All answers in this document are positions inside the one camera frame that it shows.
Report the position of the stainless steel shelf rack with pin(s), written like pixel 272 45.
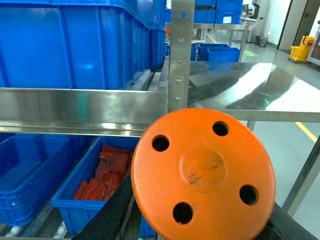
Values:
pixel 87 69

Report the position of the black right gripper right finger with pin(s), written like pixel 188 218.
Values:
pixel 281 226

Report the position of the stainless steel table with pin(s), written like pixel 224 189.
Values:
pixel 262 92

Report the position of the red parts pile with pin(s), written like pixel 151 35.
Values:
pixel 113 166

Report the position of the orange 4680 cylinder cap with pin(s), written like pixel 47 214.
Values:
pixel 200 174

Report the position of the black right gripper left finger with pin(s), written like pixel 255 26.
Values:
pixel 108 222

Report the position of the blue bin with red parts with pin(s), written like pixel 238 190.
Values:
pixel 77 213

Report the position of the blue bin lower middle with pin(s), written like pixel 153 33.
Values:
pixel 31 169

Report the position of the yellow mop bucket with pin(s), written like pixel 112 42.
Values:
pixel 300 53

